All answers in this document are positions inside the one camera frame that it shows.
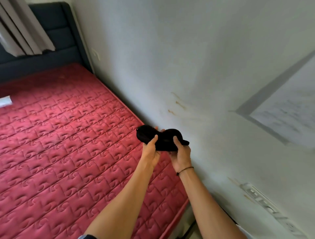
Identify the person's left forearm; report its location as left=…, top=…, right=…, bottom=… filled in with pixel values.
left=84, top=158, right=154, bottom=239

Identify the white cloth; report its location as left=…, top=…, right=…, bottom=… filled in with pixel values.
left=0, top=96, right=13, bottom=108

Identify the black sock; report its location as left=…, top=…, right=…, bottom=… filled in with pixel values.
left=136, top=125, right=190, bottom=152

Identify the person's right hand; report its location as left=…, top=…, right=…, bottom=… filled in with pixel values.
left=167, top=136, right=192, bottom=173

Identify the white wall socket panel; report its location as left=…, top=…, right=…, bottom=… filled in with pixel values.
left=240, top=183, right=308, bottom=239

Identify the red quilted mattress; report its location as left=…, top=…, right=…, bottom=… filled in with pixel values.
left=0, top=63, right=190, bottom=239

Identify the person's left hand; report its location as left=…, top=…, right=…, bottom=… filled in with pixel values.
left=140, top=126, right=165, bottom=169

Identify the black string bracelet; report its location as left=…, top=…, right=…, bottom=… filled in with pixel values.
left=176, top=167, right=194, bottom=176

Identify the person's right forearm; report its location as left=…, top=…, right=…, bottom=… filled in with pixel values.
left=178, top=168, right=247, bottom=239

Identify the dark blue padded headboard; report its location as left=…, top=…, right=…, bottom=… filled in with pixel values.
left=0, top=2, right=94, bottom=84

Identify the beige curtain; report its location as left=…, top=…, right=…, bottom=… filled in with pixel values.
left=0, top=0, right=56, bottom=57

